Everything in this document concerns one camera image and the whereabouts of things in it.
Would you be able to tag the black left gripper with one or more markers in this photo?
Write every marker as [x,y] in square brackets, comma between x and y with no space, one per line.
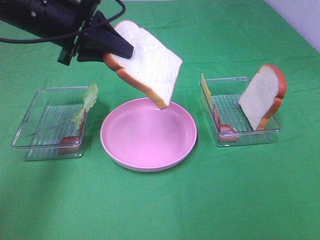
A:
[68,16]

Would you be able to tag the green lettuce leaf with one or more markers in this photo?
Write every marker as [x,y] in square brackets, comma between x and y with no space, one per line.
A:
[89,99]

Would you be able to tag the toast bread slice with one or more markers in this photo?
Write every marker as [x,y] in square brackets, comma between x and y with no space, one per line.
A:
[263,96]
[153,68]

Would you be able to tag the bacon strip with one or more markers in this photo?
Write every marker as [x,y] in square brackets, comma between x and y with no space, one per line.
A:
[72,144]
[224,130]

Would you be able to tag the yellow cheese slice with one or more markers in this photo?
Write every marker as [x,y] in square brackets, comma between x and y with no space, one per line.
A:
[206,90]

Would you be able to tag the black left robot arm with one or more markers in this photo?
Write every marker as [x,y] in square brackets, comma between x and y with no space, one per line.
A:
[32,16]

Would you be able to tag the left clear plastic tray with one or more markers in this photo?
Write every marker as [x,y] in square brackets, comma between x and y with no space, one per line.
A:
[47,120]

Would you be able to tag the clear plastic tray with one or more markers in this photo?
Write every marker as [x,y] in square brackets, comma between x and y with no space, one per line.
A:
[47,120]
[225,94]

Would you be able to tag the pink round plate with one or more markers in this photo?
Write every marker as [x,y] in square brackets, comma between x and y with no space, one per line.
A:
[140,137]

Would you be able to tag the right clear plastic tray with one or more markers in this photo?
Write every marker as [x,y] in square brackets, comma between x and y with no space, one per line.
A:
[225,94]

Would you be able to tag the green tablecloth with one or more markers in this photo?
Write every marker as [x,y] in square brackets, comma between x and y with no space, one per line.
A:
[257,192]

